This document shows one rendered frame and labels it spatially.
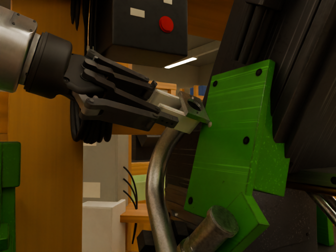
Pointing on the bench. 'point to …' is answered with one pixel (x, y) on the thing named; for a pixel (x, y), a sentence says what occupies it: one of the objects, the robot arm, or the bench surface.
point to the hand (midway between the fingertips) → (173, 111)
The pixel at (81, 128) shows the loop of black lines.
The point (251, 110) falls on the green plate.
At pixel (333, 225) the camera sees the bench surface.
